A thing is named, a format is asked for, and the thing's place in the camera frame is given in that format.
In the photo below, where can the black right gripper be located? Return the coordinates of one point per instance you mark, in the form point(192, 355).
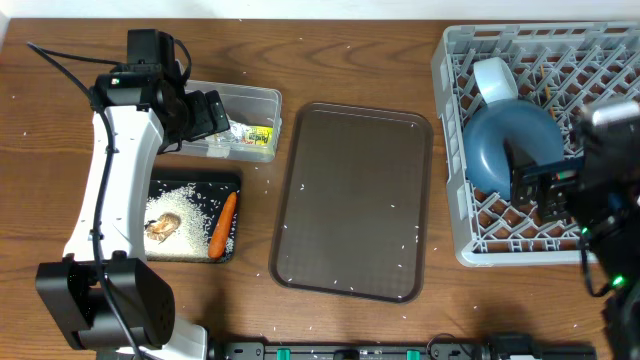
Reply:
point(556, 186)

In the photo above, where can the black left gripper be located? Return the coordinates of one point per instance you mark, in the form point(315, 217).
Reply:
point(208, 122)

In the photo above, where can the foil wrapper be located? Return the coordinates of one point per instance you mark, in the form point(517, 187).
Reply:
point(239, 133)

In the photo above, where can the dark blue plate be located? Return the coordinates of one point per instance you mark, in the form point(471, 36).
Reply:
point(521, 123)

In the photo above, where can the wooden chopstick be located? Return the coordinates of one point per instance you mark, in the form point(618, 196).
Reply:
point(547, 91)

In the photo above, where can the brown food piece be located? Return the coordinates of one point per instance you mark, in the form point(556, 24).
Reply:
point(162, 227)

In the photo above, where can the light blue rice bowl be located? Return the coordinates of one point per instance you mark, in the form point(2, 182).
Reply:
point(495, 80)

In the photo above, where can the orange carrot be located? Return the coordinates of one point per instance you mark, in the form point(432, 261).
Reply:
point(221, 232)

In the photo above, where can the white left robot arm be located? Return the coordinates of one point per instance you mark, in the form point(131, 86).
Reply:
point(102, 294)

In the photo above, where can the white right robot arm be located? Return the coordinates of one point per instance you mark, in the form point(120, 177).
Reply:
point(600, 192)

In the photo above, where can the grey dishwasher rack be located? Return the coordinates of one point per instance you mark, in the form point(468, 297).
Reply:
point(585, 62)

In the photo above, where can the clear plastic bin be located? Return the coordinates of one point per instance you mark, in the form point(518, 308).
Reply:
point(243, 104)

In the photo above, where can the black tray bin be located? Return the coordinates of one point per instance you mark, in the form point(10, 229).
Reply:
point(210, 215)

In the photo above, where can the spilled white rice pile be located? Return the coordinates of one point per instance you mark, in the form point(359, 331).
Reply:
point(187, 220)

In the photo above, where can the brown serving tray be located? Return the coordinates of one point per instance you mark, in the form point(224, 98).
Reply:
point(353, 216)

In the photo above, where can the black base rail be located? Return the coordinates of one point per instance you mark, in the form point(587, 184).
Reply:
point(443, 346)

